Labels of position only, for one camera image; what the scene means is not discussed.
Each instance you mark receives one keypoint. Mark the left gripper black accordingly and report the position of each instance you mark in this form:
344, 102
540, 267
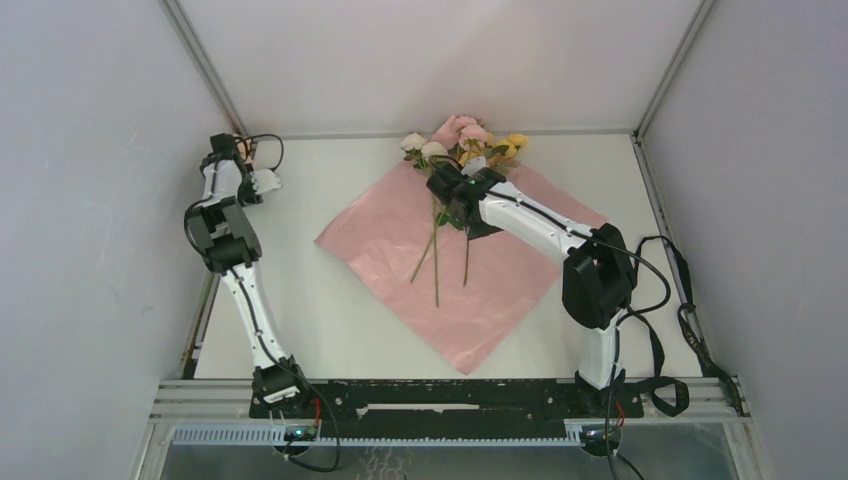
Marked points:
253, 196

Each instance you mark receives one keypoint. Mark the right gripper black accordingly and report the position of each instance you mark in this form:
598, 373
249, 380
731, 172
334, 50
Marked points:
481, 230

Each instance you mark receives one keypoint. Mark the white fake flower stem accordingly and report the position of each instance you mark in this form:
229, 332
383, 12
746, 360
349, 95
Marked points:
424, 155

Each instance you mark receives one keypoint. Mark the yellow fake flower stem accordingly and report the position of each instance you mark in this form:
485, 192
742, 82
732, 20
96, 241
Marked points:
501, 156

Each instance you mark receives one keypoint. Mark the pink fake flower stem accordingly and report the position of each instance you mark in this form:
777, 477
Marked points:
452, 133

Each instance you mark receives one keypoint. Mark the pink wrapping paper sheet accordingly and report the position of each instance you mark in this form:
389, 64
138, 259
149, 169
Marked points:
488, 286

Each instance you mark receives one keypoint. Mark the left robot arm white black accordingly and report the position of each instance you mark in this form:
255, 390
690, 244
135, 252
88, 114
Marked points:
219, 231

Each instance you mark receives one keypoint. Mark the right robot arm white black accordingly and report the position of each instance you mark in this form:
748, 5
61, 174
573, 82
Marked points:
597, 274

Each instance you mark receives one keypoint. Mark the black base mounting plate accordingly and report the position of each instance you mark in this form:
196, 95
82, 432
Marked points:
452, 408

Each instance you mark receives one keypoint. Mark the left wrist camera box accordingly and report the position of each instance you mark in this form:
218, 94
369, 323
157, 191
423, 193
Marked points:
224, 146

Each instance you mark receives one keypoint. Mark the white cable duct strip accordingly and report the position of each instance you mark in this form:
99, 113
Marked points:
257, 435

